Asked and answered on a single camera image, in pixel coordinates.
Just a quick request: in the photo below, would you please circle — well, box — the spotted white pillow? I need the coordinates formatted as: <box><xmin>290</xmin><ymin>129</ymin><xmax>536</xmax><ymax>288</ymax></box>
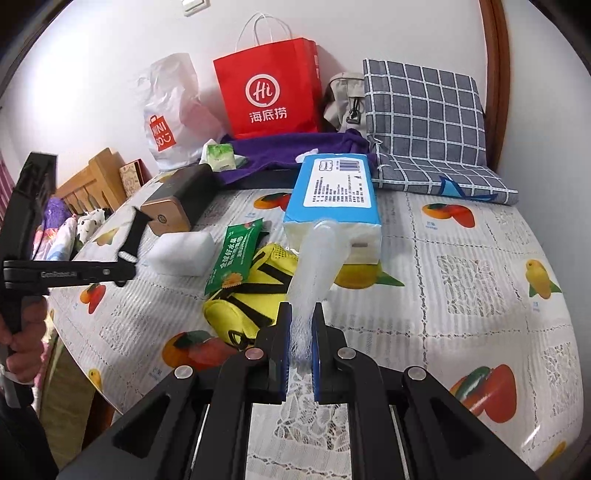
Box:
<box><xmin>74</xmin><ymin>209</ymin><xmax>109</xmax><ymax>245</ymax></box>

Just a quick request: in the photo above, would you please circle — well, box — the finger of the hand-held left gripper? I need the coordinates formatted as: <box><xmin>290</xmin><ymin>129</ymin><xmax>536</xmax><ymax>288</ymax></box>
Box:
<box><xmin>78</xmin><ymin>258</ymin><xmax>138</xmax><ymax>288</ymax></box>

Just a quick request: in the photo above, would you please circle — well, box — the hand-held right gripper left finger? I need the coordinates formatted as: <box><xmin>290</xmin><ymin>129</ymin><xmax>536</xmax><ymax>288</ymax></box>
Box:
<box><xmin>58</xmin><ymin>302</ymin><xmax>294</xmax><ymax>480</ymax></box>

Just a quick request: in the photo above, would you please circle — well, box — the white foam net sleeve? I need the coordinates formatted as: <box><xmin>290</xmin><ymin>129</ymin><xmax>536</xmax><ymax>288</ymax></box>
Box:
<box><xmin>286</xmin><ymin>220</ymin><xmax>352</xmax><ymax>367</ymax></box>

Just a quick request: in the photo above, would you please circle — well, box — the yellow black striped pouch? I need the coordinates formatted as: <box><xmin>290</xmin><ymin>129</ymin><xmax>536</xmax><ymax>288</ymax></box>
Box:
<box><xmin>203</xmin><ymin>244</ymin><xmax>301</xmax><ymax>352</ymax></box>

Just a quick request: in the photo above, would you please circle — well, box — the patterned notebook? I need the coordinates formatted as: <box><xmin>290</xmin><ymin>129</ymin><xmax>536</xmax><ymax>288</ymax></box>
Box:
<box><xmin>119</xmin><ymin>159</ymin><xmax>153</xmax><ymax>195</ymax></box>

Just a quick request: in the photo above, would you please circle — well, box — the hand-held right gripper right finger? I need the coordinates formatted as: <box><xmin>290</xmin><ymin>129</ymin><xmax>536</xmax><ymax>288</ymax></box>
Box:
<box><xmin>311</xmin><ymin>302</ymin><xmax>539</xmax><ymax>480</ymax></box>

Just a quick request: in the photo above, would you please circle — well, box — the grey backpack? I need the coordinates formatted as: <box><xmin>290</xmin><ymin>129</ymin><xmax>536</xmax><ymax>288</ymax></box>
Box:
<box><xmin>323</xmin><ymin>72</ymin><xmax>369</xmax><ymax>134</ymax></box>

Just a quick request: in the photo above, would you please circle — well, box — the red paper bag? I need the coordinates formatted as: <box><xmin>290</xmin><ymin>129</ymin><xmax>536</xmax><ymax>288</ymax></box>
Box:
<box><xmin>212</xmin><ymin>13</ymin><xmax>324</xmax><ymax>140</ymax></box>

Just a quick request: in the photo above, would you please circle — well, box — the white sponge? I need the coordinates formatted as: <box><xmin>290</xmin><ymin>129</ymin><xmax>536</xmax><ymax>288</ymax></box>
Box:
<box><xmin>145</xmin><ymin>231</ymin><xmax>217</xmax><ymax>277</ymax></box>

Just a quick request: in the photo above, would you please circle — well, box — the colourful printed quilt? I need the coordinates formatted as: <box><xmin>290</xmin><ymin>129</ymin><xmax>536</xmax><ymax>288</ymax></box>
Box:
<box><xmin>30</xmin><ymin>217</ymin><xmax>79</xmax><ymax>266</ymax></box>

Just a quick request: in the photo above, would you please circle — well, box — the white plastic shopping bag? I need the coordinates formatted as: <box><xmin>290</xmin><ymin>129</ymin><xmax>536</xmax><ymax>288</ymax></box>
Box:
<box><xmin>139</xmin><ymin>53</ymin><xmax>223</xmax><ymax>171</ymax></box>

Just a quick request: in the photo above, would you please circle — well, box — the dark green gold box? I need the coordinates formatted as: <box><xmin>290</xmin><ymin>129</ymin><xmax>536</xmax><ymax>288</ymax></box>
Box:
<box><xmin>140</xmin><ymin>164</ymin><xmax>218</xmax><ymax>236</ymax></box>

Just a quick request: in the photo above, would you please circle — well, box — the fruit print tablecloth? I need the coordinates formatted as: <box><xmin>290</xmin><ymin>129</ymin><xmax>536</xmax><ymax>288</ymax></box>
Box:
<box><xmin>46</xmin><ymin>171</ymin><xmax>585</xmax><ymax>480</ymax></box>

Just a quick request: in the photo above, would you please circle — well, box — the clear bag with green label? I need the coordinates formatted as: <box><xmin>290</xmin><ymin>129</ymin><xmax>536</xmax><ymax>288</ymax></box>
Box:
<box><xmin>204</xmin><ymin>218</ymin><xmax>265</xmax><ymax>296</ymax></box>

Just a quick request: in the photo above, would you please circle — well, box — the person's left forearm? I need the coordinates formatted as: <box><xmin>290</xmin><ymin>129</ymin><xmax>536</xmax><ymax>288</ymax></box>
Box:
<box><xmin>0</xmin><ymin>383</ymin><xmax>61</xmax><ymax>480</ymax></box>

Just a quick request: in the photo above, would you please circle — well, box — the brown wooden door frame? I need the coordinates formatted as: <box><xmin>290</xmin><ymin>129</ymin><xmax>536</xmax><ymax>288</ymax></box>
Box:
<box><xmin>478</xmin><ymin>0</ymin><xmax>511</xmax><ymax>171</ymax></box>

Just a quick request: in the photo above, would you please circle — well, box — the grey checked cushion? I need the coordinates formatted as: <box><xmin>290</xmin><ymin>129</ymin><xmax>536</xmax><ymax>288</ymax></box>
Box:
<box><xmin>362</xmin><ymin>58</ymin><xmax>520</xmax><ymax>206</ymax></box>

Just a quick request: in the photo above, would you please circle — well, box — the light green tissue packet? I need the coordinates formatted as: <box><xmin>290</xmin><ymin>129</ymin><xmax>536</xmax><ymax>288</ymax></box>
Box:
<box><xmin>199</xmin><ymin>142</ymin><xmax>247</xmax><ymax>174</ymax></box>

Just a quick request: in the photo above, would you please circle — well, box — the black watch strap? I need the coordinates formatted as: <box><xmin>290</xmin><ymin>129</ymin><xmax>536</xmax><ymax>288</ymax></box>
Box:
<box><xmin>117</xmin><ymin>205</ymin><xmax>151</xmax><ymax>268</ymax></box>

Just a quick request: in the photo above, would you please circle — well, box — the person's left hand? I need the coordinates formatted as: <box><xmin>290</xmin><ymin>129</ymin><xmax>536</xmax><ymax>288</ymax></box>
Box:
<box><xmin>0</xmin><ymin>294</ymin><xmax>51</xmax><ymax>385</ymax></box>

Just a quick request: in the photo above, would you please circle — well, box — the wooden headboard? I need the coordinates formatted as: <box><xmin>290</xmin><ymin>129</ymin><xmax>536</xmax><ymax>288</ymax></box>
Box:
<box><xmin>55</xmin><ymin>148</ymin><xmax>127</xmax><ymax>217</ymax></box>

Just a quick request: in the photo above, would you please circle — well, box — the blue tissue pack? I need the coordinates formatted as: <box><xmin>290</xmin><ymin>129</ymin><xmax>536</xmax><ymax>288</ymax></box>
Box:
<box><xmin>283</xmin><ymin>154</ymin><xmax>383</xmax><ymax>266</ymax></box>

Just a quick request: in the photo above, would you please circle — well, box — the purple towel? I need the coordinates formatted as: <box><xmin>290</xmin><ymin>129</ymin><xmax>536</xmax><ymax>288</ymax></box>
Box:
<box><xmin>219</xmin><ymin>129</ymin><xmax>380</xmax><ymax>186</ymax></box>

